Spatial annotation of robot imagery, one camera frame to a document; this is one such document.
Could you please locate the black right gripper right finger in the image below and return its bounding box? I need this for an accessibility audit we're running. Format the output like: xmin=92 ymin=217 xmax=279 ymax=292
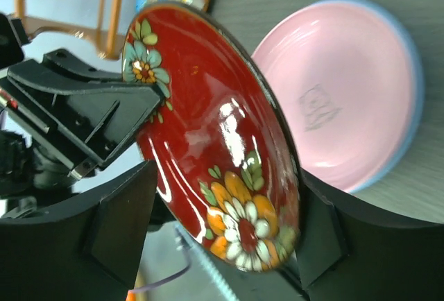
xmin=279 ymin=171 xmax=443 ymax=300

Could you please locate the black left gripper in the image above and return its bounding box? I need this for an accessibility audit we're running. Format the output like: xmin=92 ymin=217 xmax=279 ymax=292
xmin=1 ymin=13 xmax=163 ymax=218

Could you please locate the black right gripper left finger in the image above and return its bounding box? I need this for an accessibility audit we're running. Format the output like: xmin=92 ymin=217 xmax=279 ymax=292
xmin=1 ymin=161 xmax=157 ymax=300

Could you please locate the red floral plate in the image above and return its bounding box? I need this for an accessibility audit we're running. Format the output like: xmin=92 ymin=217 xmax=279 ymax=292
xmin=122 ymin=1 xmax=300 ymax=273

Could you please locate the pink plate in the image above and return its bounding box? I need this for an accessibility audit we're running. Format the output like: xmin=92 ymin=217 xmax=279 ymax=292
xmin=253 ymin=4 xmax=411 ymax=192

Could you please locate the light blue plate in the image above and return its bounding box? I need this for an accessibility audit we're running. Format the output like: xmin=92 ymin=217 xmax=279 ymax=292
xmin=312 ymin=0 xmax=425 ymax=194

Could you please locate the orange wooden shelf rack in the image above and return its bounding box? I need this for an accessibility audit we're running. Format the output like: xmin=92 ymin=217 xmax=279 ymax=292
xmin=12 ymin=0 xmax=212 ymax=60

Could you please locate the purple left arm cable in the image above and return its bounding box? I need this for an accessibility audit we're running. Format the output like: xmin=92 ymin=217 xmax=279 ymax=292
xmin=130 ymin=238 xmax=194 ymax=295

